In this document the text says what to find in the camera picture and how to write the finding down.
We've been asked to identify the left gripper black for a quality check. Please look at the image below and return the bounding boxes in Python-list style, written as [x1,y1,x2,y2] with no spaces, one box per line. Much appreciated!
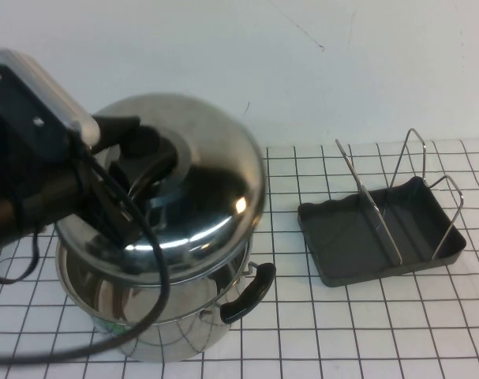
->
[66,114,146,249]

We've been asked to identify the steel pot lid black knob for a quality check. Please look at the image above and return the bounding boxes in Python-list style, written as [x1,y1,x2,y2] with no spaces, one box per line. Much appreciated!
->
[53,93,268,277]

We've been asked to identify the dark grey plastic drip tray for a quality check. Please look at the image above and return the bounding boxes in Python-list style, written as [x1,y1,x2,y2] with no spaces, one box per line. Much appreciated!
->
[297,175,467,288]

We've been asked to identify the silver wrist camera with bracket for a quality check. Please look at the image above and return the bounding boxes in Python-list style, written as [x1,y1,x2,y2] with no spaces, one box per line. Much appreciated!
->
[0,47,102,159]

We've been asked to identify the thick black cable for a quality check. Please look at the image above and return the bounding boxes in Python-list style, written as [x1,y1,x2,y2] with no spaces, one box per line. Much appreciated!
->
[0,205,170,369]

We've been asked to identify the thin black cable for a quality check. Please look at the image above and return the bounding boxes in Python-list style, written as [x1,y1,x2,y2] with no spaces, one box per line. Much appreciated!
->
[0,231,42,286]

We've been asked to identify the stainless steel pot black handles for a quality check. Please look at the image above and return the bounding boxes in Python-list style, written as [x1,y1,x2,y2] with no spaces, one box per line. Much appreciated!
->
[55,232,277,363]

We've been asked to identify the chrome wire lid rack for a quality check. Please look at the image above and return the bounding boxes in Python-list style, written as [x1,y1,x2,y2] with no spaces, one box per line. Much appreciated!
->
[334,128,464,265]

